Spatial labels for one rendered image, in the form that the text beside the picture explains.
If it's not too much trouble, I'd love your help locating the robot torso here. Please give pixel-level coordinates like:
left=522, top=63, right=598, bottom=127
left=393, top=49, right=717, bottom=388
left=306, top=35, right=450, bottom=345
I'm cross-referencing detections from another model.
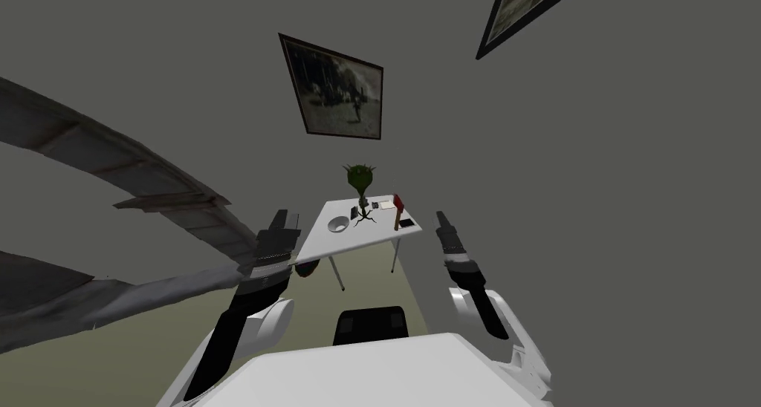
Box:
left=195, top=305, right=539, bottom=407

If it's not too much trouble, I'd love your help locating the white table with plant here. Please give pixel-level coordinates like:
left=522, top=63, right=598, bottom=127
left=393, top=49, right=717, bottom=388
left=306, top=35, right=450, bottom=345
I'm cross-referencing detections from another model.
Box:
left=294, top=163, right=424, bottom=293

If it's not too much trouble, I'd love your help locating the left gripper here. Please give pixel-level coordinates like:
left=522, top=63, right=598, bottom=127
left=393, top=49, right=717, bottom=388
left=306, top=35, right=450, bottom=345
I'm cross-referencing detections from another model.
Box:
left=253, top=209, right=302, bottom=267

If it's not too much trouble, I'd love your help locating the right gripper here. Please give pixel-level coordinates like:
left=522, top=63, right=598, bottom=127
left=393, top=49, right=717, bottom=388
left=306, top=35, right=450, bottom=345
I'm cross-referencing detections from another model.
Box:
left=435, top=210, right=470, bottom=261

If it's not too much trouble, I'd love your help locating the black framed green picture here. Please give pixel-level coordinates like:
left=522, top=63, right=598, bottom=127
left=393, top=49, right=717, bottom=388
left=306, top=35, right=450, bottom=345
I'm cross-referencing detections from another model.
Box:
left=475, top=0, right=591, bottom=61

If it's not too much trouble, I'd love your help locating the dark framed grey picture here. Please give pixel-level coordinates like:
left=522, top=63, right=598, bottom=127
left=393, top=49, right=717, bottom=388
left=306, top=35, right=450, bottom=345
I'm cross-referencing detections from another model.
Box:
left=277, top=32, right=385, bottom=141

